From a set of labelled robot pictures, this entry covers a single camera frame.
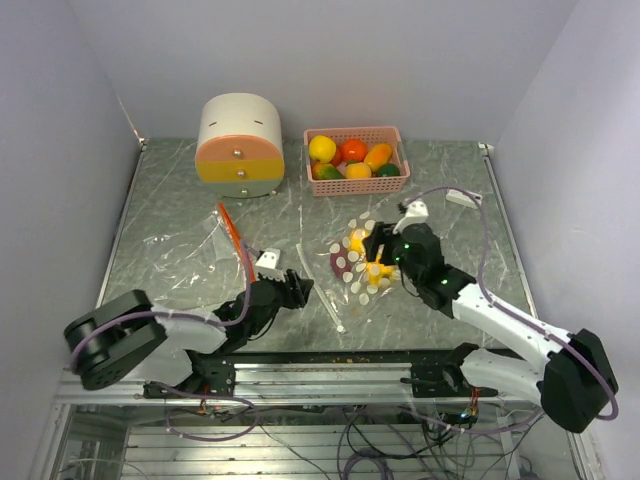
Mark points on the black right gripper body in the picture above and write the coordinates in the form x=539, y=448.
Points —
x=392, y=253

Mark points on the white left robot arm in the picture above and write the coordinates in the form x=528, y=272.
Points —
x=130, y=337

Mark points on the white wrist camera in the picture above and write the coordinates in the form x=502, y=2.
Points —
x=416, y=213
x=267, y=265

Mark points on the aluminium rail frame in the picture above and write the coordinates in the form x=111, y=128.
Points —
x=322, y=415

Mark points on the clear red-zip bag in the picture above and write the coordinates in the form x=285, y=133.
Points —
x=193, y=268

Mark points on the clear white-slider zip bag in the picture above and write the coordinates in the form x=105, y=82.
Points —
x=347, y=284

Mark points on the fake dark green avocado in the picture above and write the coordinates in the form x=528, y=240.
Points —
x=388, y=170

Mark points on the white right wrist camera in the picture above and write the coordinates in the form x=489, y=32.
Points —
x=416, y=213

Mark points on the pink perforated plastic basket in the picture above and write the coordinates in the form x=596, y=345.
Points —
x=374, y=185

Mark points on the fake red orange tomato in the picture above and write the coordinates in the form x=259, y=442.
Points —
x=337, y=158

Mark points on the fake green orange mango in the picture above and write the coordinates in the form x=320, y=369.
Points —
x=325, y=172

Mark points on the fake yellow peach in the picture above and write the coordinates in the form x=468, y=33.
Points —
x=357, y=170

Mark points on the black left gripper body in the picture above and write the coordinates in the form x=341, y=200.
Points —
x=283, y=297

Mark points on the white plastic clip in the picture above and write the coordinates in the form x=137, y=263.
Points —
x=467, y=199

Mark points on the fake yellow bell pepper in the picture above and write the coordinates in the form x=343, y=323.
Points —
x=372, y=276

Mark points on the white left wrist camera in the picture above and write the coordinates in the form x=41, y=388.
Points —
x=267, y=265

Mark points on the fake purple onion slice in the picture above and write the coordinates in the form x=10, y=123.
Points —
x=339, y=260

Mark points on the fake yellow orange mango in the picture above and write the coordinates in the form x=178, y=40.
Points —
x=378, y=156

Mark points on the round pastel mini drawer cabinet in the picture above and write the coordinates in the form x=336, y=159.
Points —
x=239, y=152

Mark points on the fake yellow lemon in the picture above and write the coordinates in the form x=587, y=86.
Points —
x=322, y=149

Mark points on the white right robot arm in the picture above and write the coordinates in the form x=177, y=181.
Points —
x=567, y=375

